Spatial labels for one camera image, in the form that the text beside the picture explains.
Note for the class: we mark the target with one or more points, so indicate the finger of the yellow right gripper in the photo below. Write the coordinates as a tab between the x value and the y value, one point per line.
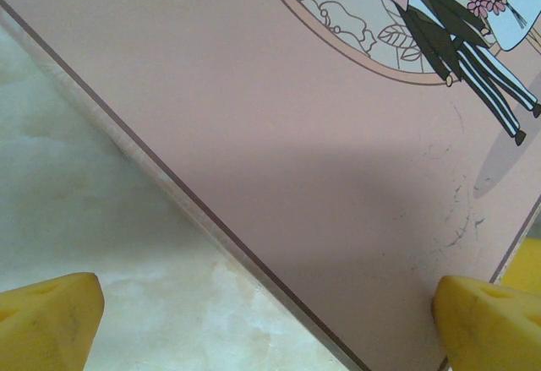
528	265

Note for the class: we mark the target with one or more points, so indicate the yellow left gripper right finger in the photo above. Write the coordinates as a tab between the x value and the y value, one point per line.
490	333

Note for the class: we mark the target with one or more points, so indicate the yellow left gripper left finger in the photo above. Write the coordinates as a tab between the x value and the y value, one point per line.
42	328

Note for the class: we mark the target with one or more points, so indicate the pink cartoon print box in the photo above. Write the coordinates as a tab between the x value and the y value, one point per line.
253	134

